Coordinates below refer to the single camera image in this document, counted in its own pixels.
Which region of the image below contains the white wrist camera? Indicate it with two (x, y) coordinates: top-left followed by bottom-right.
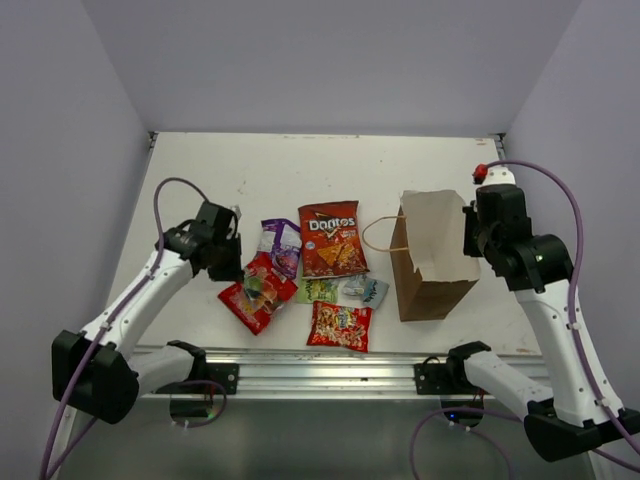
(472, 164), (516, 188)
(230, 205), (242, 220)

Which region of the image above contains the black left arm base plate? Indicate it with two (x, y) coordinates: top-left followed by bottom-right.
(200, 363), (240, 396)

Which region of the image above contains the aluminium table edge strip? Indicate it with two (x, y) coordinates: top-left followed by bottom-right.
(492, 133), (507, 160)

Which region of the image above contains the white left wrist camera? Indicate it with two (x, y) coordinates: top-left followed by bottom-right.
(230, 205), (242, 220)

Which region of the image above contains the green snack packet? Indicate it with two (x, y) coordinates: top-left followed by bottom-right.
(295, 279), (339, 304)

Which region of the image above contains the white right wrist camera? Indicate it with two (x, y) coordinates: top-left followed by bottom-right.
(472, 164), (516, 188)

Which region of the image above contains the red fruit candy bag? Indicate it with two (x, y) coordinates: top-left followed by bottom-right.
(218, 252), (298, 335)

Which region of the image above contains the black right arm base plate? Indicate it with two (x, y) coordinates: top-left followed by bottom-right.
(413, 356), (459, 395)

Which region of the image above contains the purple snack bag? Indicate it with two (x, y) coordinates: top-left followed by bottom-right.
(257, 218), (302, 280)

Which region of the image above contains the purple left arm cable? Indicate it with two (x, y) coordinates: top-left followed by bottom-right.
(38, 176), (211, 480)

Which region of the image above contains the red Doritos chip bag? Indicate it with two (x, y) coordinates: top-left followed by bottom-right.
(298, 200), (369, 279)

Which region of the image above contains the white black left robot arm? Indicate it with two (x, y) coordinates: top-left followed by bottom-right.
(51, 201), (243, 424)

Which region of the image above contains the pale blue snack packet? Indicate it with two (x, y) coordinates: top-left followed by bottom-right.
(342, 274), (389, 310)

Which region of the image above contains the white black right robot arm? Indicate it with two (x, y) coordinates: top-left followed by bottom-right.
(445, 184), (639, 462)

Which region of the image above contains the red mixed snack bag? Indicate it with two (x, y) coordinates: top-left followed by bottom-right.
(306, 301), (373, 353)

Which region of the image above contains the brown paper bag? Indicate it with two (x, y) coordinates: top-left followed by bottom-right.
(361, 190), (480, 322)

